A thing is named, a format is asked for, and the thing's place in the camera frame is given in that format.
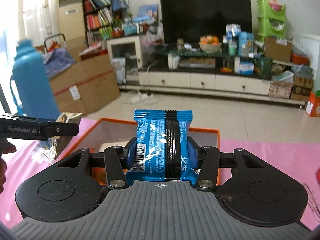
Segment white power strip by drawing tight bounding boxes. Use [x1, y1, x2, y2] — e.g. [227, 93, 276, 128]
[130, 93, 153, 104]

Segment bowl of oranges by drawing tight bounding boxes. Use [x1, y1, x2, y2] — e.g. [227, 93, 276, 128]
[199, 35, 221, 53]

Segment person's left hand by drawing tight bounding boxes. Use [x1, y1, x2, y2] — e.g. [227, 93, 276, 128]
[0, 138, 16, 193]

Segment white air conditioner unit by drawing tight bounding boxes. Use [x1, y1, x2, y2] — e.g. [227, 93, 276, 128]
[57, 0, 85, 41]

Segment pink tablecloth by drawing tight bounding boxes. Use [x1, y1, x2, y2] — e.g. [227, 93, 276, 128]
[0, 117, 320, 231]

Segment blue cookie snack packet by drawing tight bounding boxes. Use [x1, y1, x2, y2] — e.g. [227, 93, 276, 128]
[126, 109, 199, 185]

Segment blue thermos flask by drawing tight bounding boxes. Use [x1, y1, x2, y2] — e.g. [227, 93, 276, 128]
[10, 38, 60, 120]

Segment dark wooden bookshelf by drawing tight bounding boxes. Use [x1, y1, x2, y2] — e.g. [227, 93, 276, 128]
[82, 0, 113, 47]

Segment green plastic stacking shelf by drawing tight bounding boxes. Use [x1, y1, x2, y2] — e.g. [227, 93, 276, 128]
[257, 0, 286, 42]

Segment black flat television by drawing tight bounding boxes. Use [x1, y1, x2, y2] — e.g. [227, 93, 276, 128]
[160, 0, 252, 43]

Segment red soda can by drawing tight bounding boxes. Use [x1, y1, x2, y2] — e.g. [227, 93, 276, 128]
[316, 168, 320, 185]

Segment white glass-door side cabinet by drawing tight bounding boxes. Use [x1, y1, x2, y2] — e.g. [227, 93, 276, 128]
[107, 35, 143, 86]

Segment orange storage box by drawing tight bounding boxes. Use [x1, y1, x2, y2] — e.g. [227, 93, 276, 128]
[58, 117, 221, 186]

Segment clear eyeglasses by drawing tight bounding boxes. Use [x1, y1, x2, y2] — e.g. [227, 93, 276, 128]
[303, 184, 320, 222]

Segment large cardboard box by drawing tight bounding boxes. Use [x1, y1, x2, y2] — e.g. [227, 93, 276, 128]
[50, 54, 120, 114]

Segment white TV cabinet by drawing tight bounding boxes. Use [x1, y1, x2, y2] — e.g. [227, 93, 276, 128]
[118, 49, 307, 110]

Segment orange white carton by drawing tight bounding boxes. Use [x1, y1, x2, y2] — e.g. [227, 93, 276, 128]
[305, 90, 320, 117]

